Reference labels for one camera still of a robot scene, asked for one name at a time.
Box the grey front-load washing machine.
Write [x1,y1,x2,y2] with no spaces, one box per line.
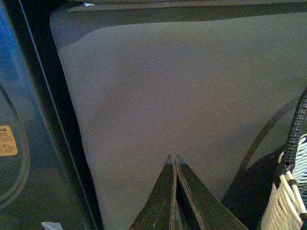
[0,0,104,230]

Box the black basket handle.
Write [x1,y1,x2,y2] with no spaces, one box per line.
[273,88,307,189]

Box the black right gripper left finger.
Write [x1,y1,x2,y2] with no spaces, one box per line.
[130,155,177,230]

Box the orange warning sticker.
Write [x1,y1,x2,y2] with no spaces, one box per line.
[0,125,18,157]

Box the white woven laundry basket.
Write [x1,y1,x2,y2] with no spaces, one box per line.
[258,134,307,230]

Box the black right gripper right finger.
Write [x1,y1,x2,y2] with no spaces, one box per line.
[176,155,247,230]

